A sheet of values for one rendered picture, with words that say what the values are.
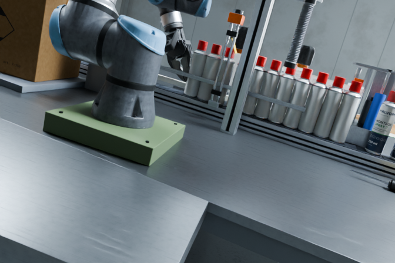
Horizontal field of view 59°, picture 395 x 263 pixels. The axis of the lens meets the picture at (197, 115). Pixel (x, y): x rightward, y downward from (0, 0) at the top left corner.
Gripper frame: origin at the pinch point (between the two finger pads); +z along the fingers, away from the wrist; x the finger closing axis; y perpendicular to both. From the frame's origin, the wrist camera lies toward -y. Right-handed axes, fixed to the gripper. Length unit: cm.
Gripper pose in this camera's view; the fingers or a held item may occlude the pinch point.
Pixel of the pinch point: (184, 78)
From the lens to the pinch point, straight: 129.2
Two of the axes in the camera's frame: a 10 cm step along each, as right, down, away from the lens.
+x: -9.1, 2.1, 3.5
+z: 2.5, 9.7, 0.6
